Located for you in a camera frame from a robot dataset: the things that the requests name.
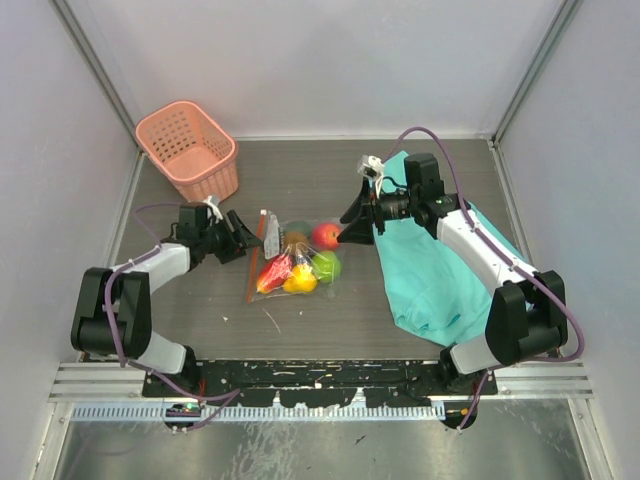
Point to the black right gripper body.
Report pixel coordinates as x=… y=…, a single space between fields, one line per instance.
x=394 y=206

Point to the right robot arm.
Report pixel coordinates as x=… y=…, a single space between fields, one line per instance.
x=527 y=316

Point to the red yellow fake mango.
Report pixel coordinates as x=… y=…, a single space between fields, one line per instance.
x=275 y=272

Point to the teal t-shirt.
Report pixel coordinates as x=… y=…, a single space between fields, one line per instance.
x=431 y=292

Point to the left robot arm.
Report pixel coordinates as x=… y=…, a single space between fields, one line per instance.
x=113 y=314

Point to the white slotted cable duct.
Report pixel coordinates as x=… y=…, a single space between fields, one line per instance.
x=184 y=413

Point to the brown fake kiwi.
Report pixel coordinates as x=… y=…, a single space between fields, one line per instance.
x=295 y=243

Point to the clear zip top bag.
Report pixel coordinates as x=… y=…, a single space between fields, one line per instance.
x=271 y=230

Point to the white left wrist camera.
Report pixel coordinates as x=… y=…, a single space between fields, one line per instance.
x=213 y=211

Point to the green fake apple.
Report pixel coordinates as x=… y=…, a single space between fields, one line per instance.
x=326 y=266

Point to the yellow fake pear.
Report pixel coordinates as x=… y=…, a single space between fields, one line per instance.
x=300 y=280

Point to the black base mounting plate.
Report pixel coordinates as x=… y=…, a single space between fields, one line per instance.
x=320 y=384

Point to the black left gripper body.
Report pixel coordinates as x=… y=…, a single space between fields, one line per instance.
x=222 y=242

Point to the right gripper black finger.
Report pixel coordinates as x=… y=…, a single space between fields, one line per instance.
x=358 y=232
x=359 y=208

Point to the red yellow fake apple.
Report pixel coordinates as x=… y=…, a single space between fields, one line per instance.
x=325 y=236

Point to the pink plastic basket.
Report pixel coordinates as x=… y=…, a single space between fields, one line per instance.
x=195 y=154

